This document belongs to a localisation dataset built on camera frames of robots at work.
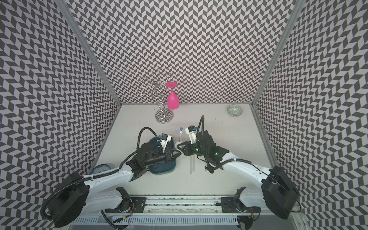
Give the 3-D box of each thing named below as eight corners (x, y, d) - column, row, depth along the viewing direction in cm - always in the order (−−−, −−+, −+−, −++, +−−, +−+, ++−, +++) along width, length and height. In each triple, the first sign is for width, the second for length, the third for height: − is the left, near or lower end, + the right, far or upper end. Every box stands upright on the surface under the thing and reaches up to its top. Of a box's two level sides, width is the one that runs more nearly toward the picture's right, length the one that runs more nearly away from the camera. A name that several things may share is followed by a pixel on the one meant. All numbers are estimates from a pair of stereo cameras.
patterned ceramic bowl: (227, 116, 111) (229, 112, 108) (226, 108, 117) (227, 104, 113) (241, 116, 111) (243, 112, 108) (239, 108, 117) (240, 104, 113)
